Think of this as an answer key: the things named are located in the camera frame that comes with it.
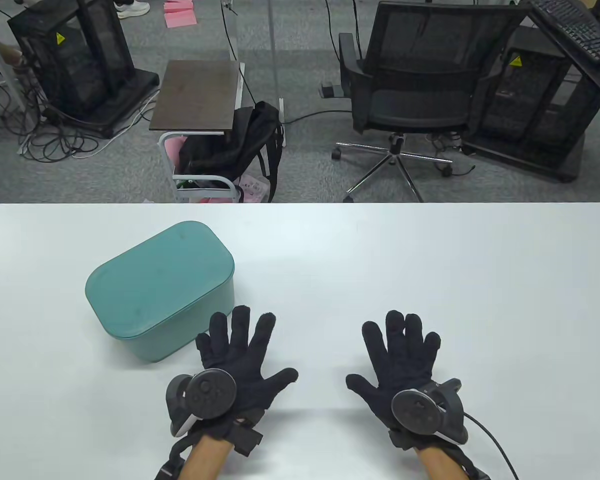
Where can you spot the person's left hand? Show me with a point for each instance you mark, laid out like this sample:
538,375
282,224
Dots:
252,370

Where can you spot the person's right hand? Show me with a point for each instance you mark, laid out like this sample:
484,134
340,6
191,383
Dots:
402,360

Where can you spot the teal plastic storage box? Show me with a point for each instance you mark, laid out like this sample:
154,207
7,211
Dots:
190,335

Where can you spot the person's right forearm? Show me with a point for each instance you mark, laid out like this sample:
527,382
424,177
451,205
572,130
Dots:
440,465

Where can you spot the person's left forearm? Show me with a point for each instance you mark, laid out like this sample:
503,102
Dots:
205,457

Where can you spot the black left hand controller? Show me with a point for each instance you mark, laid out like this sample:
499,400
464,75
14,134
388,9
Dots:
210,392

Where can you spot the black hand controller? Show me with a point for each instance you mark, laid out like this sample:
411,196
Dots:
210,392
415,410

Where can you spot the black right hand controller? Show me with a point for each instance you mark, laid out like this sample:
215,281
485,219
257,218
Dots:
415,410

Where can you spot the black backpack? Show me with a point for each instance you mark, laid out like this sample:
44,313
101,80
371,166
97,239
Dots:
230,145

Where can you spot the brown side table top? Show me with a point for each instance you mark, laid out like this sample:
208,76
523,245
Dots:
195,95

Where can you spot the black mesh equipment cabinet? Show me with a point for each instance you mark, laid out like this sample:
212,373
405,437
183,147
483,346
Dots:
530,100
80,65

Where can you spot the black mesh office chair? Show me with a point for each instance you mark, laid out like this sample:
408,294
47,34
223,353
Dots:
420,50

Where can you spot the pink papers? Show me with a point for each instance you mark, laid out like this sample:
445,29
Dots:
180,12

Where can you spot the black keyboard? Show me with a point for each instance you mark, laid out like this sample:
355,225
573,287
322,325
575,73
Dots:
575,25

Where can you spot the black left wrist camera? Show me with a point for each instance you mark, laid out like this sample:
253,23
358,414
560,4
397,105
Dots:
247,437

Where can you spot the white metal cart frame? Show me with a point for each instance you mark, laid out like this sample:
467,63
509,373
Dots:
200,180

